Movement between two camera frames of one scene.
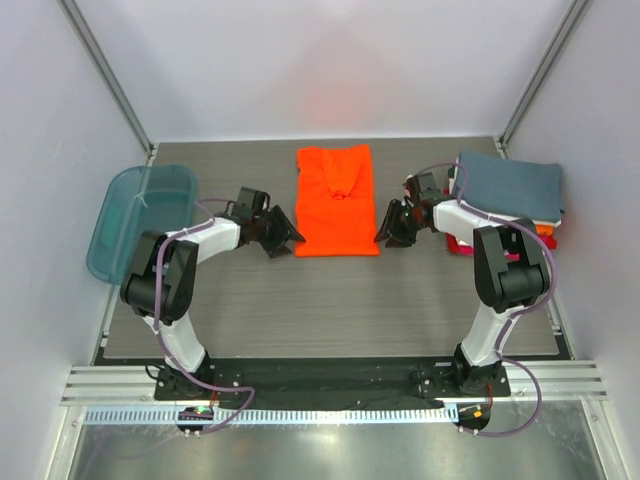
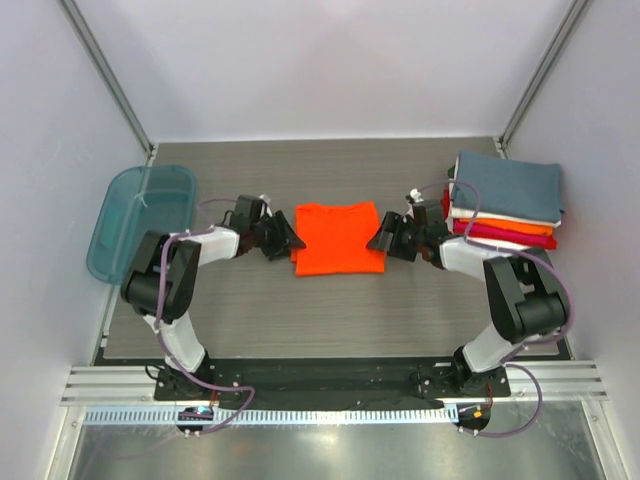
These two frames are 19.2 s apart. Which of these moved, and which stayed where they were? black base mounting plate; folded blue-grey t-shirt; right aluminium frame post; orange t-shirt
Moved: orange t-shirt
Stayed: right aluminium frame post; folded blue-grey t-shirt; black base mounting plate
